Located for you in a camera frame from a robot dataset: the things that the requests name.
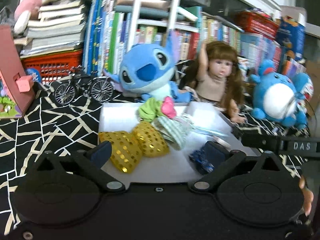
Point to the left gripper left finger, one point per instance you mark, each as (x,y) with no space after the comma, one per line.
(100,154)

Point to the red plastic basket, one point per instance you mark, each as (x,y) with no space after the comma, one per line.
(50,67)

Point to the green plaid fabric bow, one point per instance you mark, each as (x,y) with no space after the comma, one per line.
(175,131)

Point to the brown haired doll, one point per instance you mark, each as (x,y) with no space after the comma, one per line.
(216,78)

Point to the black white patterned cloth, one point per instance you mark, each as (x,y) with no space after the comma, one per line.
(63,130)

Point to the stack of grey books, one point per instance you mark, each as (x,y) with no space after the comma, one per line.
(60,26)

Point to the blue round plush toy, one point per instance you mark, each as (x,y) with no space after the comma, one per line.
(275,98)

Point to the light blue mask roll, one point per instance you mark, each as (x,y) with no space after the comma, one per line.
(209,131)

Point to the navy floral fabric bow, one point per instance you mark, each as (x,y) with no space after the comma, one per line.
(200,161)

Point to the pink A-frame miniature house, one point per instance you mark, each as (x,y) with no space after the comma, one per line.
(16,86)

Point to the miniature metal bicycle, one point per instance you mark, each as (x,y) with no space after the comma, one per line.
(77,83)

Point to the red basket upper right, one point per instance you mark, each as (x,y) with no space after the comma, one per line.
(253,22)

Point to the person right hand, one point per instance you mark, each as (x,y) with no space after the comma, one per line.
(308,196)

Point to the blue cardboard box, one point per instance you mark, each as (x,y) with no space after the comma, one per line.
(291,35)

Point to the green pink fabric bow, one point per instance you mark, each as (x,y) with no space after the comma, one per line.
(154,108)

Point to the Doraemon plush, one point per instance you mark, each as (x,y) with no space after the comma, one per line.
(303,85)

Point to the white cardboard box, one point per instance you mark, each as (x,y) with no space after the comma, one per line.
(175,166)

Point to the pink white plush on books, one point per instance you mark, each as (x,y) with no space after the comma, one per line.
(27,10)

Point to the blue Stitch plush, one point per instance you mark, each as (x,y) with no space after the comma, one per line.
(147,69)

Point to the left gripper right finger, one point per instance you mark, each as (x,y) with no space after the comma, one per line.
(214,155)

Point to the gold sequin bow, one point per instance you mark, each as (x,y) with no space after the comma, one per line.
(129,147)

